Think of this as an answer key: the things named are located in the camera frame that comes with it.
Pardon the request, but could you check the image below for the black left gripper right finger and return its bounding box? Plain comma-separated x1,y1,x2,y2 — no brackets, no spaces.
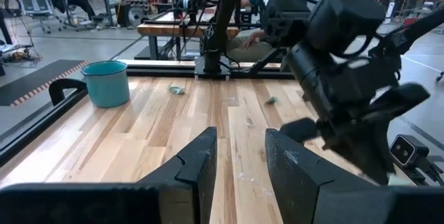
265,128,377,224

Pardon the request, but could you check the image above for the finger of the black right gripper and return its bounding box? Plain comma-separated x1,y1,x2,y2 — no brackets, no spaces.
324,130,382,185
350,121,395,185

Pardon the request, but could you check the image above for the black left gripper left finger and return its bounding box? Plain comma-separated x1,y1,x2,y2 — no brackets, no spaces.
137,126,218,224

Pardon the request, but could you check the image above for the person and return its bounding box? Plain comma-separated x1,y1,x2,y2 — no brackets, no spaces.
225,0,309,62

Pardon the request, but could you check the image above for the teal enamel mug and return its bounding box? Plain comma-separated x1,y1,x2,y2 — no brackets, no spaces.
80,60,131,109

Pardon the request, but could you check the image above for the wooden workbench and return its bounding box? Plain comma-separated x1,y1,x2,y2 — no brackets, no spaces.
136,7,241,61

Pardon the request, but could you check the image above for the black mat with striped edge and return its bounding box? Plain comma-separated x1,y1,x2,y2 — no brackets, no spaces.
0,59,90,107

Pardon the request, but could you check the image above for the small black depth camera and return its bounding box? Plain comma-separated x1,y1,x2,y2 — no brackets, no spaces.
388,133,432,169

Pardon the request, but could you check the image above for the black curved frame bracket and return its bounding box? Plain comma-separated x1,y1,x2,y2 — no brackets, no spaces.
48,78,88,107

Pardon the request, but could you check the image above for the tangle of floor cables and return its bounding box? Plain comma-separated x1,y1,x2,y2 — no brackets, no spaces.
0,45,44,69

